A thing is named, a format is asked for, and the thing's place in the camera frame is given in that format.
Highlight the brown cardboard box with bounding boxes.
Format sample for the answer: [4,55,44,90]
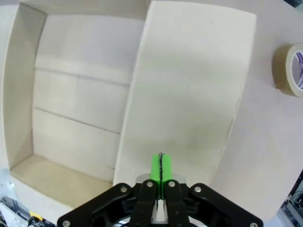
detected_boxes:
[1,0,258,211]

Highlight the aluminium profile equipment table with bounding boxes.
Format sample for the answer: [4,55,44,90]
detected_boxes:
[0,167,43,227]

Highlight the brown packing tape roll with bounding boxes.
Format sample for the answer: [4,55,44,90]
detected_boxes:
[274,43,303,98]

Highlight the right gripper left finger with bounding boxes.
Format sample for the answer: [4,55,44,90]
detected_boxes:
[56,153,162,227]

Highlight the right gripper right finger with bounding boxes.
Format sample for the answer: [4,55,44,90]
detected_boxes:
[161,153,264,227]

